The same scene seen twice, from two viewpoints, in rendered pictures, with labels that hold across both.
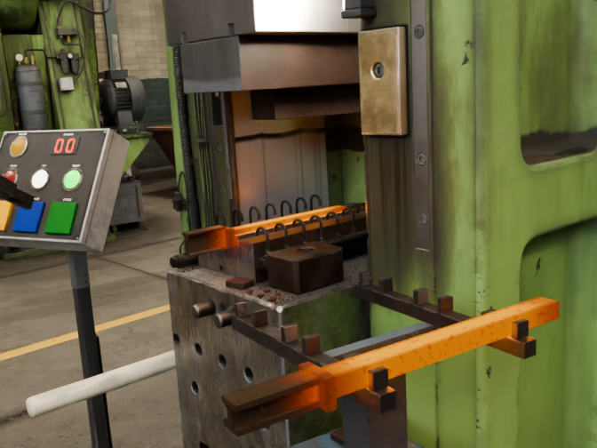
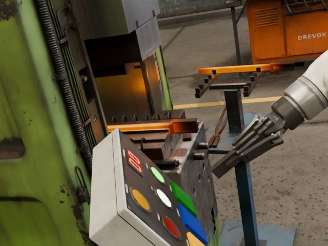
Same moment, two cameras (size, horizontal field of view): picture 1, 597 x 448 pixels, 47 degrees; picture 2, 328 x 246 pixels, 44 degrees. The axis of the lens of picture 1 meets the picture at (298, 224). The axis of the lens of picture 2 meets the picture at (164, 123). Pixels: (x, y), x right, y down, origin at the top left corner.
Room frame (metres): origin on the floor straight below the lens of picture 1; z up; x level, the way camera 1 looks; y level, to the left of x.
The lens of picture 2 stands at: (1.93, 1.24, 1.56)
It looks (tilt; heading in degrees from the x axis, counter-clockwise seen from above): 23 degrees down; 241
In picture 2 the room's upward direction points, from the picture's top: 12 degrees counter-clockwise
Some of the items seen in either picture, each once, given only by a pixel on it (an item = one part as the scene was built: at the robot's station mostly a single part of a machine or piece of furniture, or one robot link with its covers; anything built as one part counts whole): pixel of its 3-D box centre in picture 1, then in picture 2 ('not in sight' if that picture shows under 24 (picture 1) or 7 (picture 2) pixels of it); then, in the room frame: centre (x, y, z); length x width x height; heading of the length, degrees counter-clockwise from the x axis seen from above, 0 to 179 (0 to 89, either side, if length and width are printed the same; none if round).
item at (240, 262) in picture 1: (304, 234); (115, 142); (1.44, -0.01, 0.96); 0.42 x 0.20 x 0.09; 130
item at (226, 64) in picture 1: (295, 63); (90, 45); (1.44, -0.01, 1.32); 0.42 x 0.20 x 0.10; 130
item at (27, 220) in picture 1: (29, 217); (191, 225); (1.57, 0.63, 1.01); 0.07 x 0.05 x 0.07; 65
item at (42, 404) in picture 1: (121, 377); not in sight; (1.52, 0.44, 0.62); 0.44 x 0.05 x 0.05; 130
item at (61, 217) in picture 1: (62, 219); (182, 200); (1.53, 0.54, 1.01); 0.07 x 0.05 x 0.07; 65
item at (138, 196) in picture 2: (19, 147); (140, 199); (1.69, 0.68, 1.16); 0.05 x 0.03 x 0.04; 40
